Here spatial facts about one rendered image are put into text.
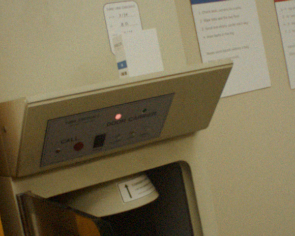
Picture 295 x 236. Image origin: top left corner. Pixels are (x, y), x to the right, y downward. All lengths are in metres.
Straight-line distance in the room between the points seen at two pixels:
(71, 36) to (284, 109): 0.93
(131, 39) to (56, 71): 0.12
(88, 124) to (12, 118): 0.10
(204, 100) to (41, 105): 0.27
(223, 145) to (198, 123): 0.63
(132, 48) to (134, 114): 0.09
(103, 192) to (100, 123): 0.16
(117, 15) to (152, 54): 0.11
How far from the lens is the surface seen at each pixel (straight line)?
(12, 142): 0.81
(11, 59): 0.86
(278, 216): 1.70
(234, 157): 1.59
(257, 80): 1.65
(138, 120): 0.86
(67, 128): 0.79
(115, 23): 0.93
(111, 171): 0.91
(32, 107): 0.74
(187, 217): 1.02
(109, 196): 0.94
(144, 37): 0.86
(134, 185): 0.96
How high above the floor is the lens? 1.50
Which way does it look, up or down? 3 degrees down
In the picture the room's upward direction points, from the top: 11 degrees counter-clockwise
